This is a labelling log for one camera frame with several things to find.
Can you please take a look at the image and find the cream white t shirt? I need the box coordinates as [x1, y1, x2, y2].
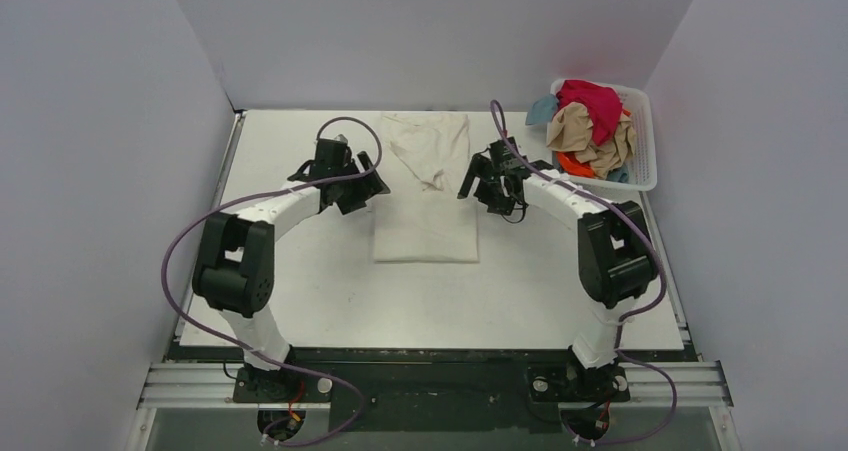
[372, 112, 479, 263]

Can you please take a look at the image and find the tan beige t shirt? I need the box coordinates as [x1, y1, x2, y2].
[546, 102, 637, 182]

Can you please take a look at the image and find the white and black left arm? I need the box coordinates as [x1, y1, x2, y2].
[191, 138, 390, 401]

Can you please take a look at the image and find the orange t shirt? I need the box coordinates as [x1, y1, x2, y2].
[554, 151, 596, 179]

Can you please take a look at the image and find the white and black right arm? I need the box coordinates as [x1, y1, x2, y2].
[458, 139, 659, 400]

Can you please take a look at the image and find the teal blue t shirt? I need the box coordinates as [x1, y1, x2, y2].
[525, 94, 559, 126]

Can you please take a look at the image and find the magenta red t shirt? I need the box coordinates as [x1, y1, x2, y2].
[554, 79, 623, 145]

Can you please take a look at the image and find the white plastic laundry basket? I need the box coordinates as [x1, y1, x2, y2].
[547, 79, 657, 191]

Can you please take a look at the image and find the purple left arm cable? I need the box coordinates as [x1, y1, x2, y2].
[160, 116, 384, 448]

